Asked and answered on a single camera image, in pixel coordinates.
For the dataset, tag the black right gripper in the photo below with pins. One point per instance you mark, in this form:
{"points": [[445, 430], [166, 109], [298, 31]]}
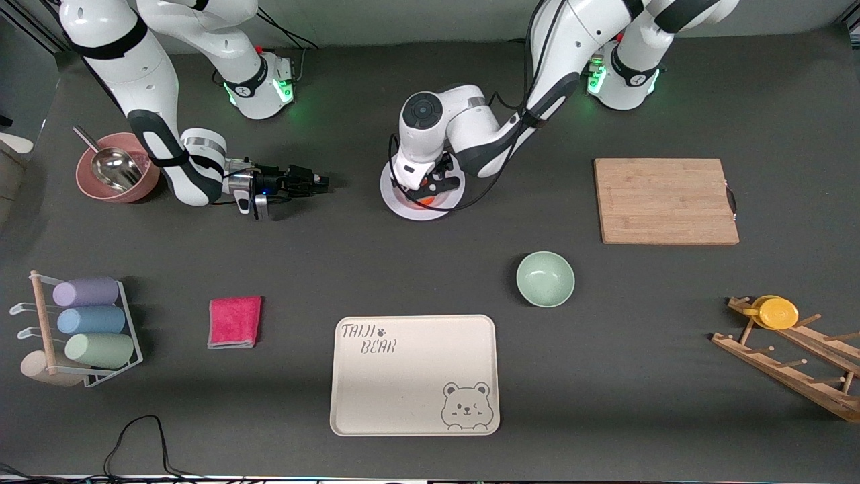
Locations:
{"points": [[277, 182]]}

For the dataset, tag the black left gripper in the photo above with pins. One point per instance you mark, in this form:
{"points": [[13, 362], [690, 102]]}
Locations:
{"points": [[431, 186]]}

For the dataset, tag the orange fruit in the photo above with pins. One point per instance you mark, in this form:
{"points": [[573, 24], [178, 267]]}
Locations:
{"points": [[422, 199]]}

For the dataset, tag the white round plate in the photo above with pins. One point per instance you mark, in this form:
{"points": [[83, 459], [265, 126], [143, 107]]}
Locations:
{"points": [[403, 205]]}

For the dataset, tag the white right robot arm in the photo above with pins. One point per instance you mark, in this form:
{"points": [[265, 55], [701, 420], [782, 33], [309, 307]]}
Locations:
{"points": [[134, 74]]}

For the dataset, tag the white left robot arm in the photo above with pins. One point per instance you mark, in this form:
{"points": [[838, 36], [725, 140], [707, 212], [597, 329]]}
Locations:
{"points": [[564, 47]]}

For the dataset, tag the pale green bowl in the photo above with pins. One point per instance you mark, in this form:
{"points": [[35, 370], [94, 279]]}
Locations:
{"points": [[545, 279]]}

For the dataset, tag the pink folded cloth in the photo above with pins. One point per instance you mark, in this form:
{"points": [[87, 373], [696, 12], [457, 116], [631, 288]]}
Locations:
{"points": [[234, 323]]}

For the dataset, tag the metal scoop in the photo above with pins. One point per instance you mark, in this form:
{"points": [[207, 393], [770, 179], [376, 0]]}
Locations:
{"points": [[114, 168]]}

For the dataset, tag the cream tray with bear print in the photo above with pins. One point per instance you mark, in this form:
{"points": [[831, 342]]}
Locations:
{"points": [[410, 383]]}

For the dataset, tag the wooden cutting board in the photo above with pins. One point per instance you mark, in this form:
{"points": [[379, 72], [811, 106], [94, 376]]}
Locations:
{"points": [[665, 202]]}

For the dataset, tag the pink bowl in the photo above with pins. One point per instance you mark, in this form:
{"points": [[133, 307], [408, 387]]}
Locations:
{"points": [[87, 185]]}

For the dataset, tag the purple cup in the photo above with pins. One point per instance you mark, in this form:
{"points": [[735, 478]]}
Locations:
{"points": [[86, 292]]}

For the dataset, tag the blue cup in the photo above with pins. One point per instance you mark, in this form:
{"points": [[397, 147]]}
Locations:
{"points": [[91, 320]]}

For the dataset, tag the green cup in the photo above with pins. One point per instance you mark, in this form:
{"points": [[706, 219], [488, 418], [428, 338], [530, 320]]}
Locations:
{"points": [[99, 350]]}

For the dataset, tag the white curved object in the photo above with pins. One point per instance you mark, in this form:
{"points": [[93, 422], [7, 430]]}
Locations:
{"points": [[15, 142]]}

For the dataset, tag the beige cup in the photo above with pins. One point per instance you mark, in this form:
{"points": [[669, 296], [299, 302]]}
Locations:
{"points": [[33, 366]]}

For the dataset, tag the yellow cup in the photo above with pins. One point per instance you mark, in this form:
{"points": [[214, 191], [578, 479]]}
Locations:
{"points": [[778, 313]]}

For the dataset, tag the wooden peg drying rack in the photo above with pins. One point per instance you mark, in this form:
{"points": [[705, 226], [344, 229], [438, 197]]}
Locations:
{"points": [[793, 376]]}

